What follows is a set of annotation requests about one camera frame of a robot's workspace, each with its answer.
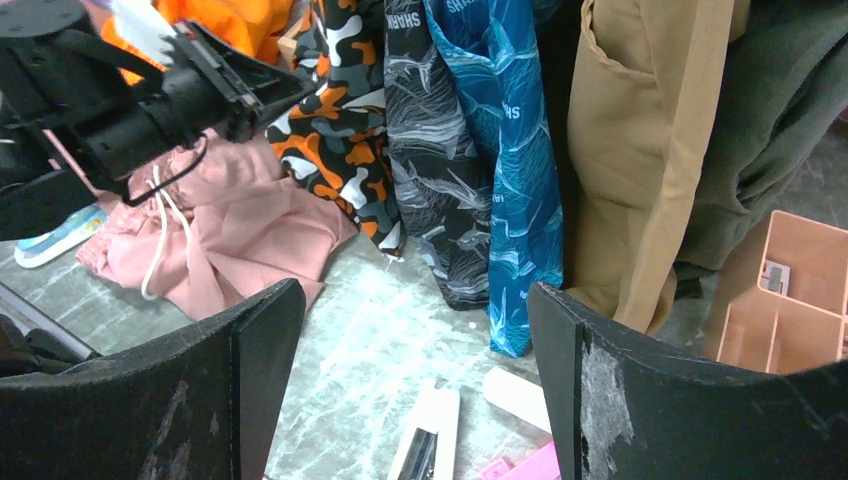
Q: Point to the white rectangular case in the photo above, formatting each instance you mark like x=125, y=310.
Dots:
x=516, y=396

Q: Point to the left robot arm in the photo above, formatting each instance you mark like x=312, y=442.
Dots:
x=80, y=115

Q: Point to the dark olive green shorts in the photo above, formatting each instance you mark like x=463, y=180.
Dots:
x=784, y=84

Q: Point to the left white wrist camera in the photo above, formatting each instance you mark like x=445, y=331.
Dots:
x=140, y=24

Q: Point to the pink drawstring shorts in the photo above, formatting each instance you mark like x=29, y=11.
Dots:
x=225, y=224

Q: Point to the blue patterned shorts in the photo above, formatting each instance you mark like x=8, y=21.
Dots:
x=491, y=50

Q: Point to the pink plastic clip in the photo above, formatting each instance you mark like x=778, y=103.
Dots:
x=541, y=465

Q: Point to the wooden clothes rack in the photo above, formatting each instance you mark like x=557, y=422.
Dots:
x=287, y=42

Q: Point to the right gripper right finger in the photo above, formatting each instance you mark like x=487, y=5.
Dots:
x=623, y=405

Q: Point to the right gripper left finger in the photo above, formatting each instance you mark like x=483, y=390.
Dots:
x=201, y=402

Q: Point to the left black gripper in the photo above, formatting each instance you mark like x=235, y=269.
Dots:
x=209, y=84

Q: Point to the black grey patterned shorts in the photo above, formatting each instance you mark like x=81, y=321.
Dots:
x=442, y=187

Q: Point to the light blue stapler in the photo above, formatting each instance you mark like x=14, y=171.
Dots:
x=428, y=444

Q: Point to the peach plastic file organizer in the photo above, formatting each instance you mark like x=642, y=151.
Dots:
x=780, y=303

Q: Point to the orange camouflage shorts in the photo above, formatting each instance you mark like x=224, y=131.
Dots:
x=334, y=142

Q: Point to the tan brown shorts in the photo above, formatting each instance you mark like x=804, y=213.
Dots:
x=643, y=103

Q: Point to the light blue oval object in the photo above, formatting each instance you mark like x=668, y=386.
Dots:
x=35, y=252

